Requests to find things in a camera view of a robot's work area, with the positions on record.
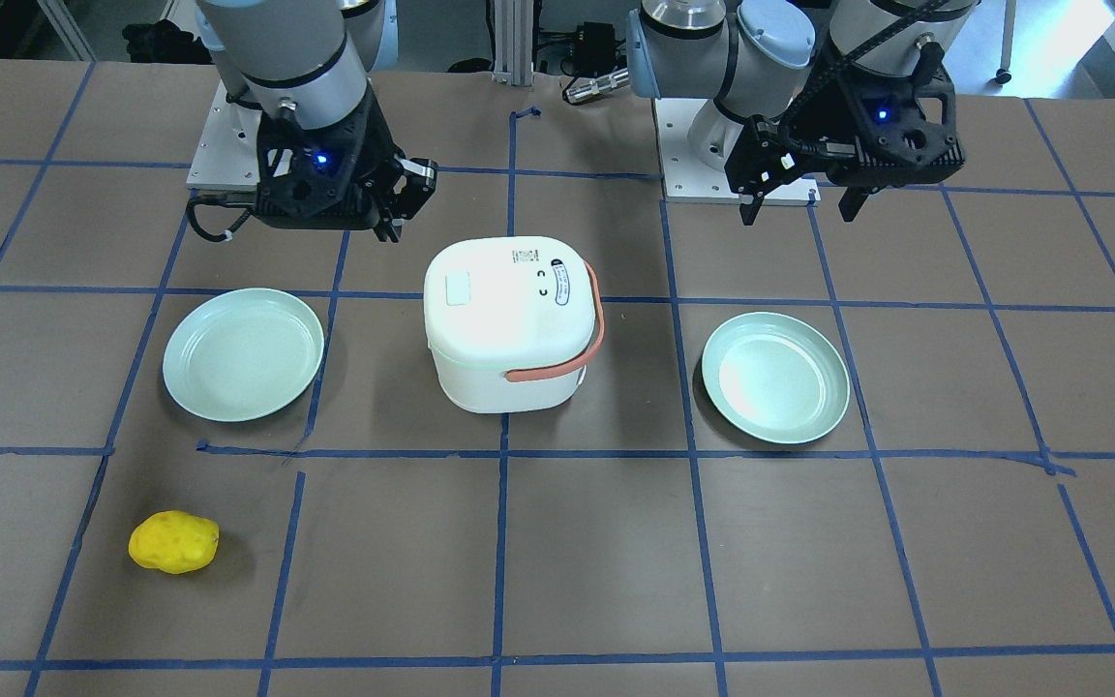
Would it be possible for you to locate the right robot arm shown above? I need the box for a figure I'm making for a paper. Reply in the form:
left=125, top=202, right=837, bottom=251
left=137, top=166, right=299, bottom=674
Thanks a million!
left=185, top=1, right=439, bottom=243

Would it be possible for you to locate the black cables bundle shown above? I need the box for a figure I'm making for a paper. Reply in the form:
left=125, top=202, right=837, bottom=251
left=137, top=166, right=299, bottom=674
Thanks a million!
left=186, top=194, right=258, bottom=245

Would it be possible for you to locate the green plate robot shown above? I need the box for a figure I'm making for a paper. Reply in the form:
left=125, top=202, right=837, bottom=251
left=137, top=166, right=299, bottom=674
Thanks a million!
left=161, top=288, right=326, bottom=423
left=700, top=312, right=851, bottom=445

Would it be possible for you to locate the white rice cooker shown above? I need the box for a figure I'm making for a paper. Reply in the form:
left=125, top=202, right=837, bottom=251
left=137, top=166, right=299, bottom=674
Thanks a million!
left=421, top=235, right=605, bottom=413

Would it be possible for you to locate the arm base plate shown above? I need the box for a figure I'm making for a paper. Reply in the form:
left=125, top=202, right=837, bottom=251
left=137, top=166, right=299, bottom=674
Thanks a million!
left=186, top=84, right=261, bottom=195
left=652, top=97, right=821, bottom=207

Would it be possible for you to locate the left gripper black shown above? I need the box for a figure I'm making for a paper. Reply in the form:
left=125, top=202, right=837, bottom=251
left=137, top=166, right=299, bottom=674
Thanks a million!
left=725, top=58, right=966, bottom=228

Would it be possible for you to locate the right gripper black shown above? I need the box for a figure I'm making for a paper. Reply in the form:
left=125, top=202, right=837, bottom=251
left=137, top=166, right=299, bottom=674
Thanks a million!
left=254, top=85, right=439, bottom=244

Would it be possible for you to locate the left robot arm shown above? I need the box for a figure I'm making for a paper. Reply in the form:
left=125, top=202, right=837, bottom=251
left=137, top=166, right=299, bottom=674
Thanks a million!
left=627, top=1, right=975, bottom=225

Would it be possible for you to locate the aluminium frame post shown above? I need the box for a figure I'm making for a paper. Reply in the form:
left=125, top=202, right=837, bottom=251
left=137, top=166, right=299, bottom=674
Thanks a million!
left=489, top=1, right=536, bottom=88

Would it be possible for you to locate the black power adapter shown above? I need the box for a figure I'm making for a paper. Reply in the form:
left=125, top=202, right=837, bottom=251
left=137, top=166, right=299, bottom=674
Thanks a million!
left=569, top=22, right=619, bottom=76

